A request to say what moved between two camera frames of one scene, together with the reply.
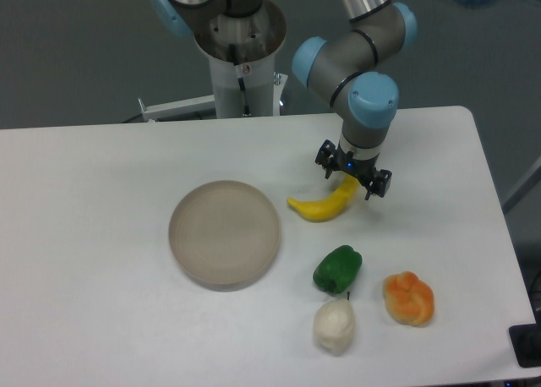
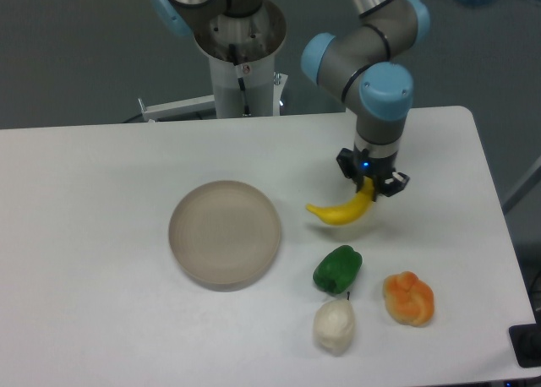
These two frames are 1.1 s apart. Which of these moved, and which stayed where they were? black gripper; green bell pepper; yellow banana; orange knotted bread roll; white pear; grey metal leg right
Moved: yellow banana; black gripper
Stayed: grey metal leg right; orange knotted bread roll; green bell pepper; white pear
